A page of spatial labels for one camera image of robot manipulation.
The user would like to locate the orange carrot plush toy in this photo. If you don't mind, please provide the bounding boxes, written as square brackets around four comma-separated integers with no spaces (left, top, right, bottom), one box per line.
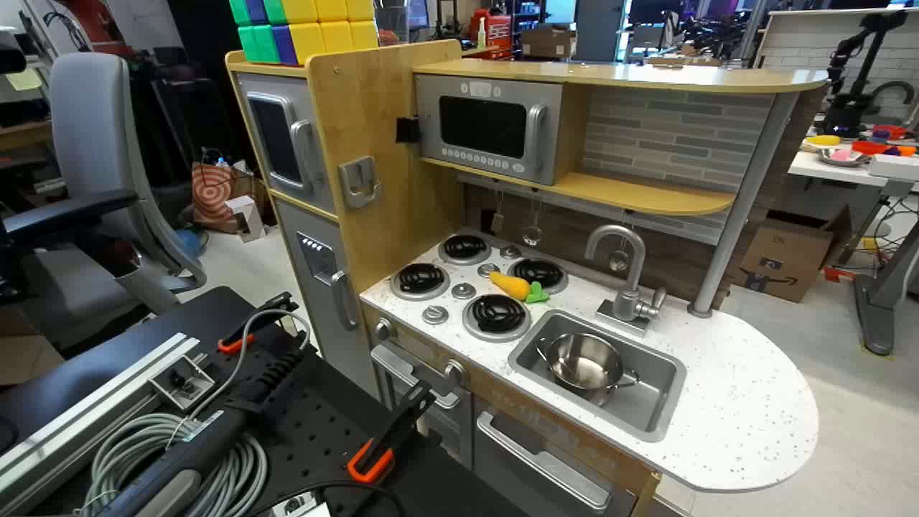
[487,272,547,305]

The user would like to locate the black background robot arm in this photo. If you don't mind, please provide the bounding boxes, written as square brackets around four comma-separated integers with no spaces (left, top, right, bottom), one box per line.
[816,7,917,137]

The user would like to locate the toy kitchen playset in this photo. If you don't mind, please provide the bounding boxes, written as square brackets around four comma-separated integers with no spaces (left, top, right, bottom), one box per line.
[223,41,826,507]

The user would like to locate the grey toy microwave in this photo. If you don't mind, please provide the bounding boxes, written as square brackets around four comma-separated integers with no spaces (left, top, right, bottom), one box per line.
[415,74,562,183]

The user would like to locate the small steel pot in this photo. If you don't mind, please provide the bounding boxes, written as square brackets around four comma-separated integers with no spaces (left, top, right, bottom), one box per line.
[537,333,632,397]

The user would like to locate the silver toy faucet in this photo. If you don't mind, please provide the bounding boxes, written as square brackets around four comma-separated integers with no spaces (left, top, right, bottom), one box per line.
[583,224,667,328]

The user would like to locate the grey toy oven door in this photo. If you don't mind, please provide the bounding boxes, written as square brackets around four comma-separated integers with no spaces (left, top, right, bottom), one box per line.
[237,74,332,209]

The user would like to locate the steel toy sink basin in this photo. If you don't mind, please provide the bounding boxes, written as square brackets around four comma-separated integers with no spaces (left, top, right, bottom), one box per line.
[510,309,687,441]

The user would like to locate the back left black burner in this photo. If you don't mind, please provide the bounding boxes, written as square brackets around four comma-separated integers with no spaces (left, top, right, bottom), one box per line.
[438,233,490,265]

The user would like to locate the black burner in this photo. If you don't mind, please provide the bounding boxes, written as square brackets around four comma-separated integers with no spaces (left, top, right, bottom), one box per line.
[461,292,532,341]
[438,233,490,265]
[391,262,448,300]
[509,259,565,292]

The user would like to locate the silver stove knob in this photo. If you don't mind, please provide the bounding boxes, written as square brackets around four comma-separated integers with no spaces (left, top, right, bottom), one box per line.
[451,280,476,299]
[476,262,500,276]
[421,305,448,325]

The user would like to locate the front left black burner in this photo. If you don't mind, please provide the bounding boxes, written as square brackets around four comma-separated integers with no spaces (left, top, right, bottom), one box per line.
[391,262,448,300]

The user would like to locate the front right black burner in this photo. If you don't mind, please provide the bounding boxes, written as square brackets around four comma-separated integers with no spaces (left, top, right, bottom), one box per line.
[461,292,532,341]

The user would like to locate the back right black burner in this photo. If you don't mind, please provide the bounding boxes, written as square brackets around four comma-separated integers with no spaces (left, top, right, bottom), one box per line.
[509,259,565,292]

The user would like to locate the colourful foam blocks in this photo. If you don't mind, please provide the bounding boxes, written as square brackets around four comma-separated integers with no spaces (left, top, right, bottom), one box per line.
[227,0,375,65]

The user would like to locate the cardboard box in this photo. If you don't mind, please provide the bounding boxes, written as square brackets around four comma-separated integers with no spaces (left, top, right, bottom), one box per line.
[728,209,850,300]

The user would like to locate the grey office chair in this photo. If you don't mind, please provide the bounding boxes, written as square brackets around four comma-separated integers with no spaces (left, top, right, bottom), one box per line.
[3,52,206,355]

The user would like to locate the background work table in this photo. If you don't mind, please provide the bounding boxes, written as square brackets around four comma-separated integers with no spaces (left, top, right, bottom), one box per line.
[789,142,919,355]

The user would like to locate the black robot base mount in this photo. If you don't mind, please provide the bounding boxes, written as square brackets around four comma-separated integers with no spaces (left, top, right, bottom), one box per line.
[0,285,500,517]

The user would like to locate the coiled grey cable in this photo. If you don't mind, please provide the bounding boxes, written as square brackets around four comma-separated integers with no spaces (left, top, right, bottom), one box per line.
[74,410,270,517]

